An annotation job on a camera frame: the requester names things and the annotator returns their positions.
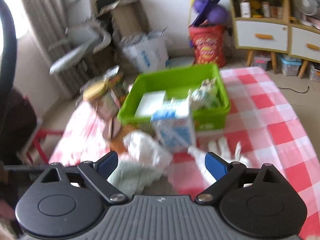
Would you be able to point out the blue white milk carton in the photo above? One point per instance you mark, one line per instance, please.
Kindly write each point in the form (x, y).
(174, 126)

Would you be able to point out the wooden cabinet with drawers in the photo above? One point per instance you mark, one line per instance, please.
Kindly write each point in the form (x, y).
(275, 26)

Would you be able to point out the grey white office chair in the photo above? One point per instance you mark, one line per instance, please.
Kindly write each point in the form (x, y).
(86, 39)

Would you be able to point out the white blue paper bag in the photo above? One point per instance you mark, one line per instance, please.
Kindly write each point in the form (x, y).
(147, 52)

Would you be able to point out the white foam block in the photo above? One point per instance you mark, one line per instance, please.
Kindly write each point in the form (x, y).
(150, 102)

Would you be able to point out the gold lid cookie jar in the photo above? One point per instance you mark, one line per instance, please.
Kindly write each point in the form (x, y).
(100, 98)

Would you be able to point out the wooden desk shelf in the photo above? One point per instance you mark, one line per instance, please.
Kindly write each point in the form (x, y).
(128, 16)

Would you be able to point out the grey green towel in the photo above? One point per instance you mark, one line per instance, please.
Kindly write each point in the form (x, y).
(132, 178)

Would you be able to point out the clear storage box blue lid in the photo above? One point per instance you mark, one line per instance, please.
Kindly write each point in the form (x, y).
(289, 66)

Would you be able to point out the red chip-print bucket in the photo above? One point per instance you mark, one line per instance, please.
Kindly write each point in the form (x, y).
(207, 42)

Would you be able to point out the rabbit plush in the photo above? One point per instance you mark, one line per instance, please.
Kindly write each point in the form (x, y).
(204, 97)

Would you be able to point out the purple bounce ball toy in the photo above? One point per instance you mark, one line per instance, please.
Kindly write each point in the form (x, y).
(207, 12)

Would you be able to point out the green plastic bin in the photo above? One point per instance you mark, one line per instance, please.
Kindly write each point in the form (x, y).
(177, 82)

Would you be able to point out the tall green gold can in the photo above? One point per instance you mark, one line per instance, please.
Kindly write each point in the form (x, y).
(115, 81)

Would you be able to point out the white cloth with straps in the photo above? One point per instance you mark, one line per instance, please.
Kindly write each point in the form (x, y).
(219, 147)

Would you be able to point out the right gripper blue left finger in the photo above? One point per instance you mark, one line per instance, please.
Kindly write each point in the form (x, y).
(95, 174)

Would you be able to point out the white desk fan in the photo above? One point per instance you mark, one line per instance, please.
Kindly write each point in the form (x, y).
(307, 7)

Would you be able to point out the red white checkered tablecloth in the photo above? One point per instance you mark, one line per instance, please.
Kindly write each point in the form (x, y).
(261, 120)

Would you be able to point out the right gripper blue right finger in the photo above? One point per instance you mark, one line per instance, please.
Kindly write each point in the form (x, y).
(227, 177)

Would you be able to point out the orange brown plush toy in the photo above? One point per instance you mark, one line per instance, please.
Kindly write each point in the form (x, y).
(116, 143)

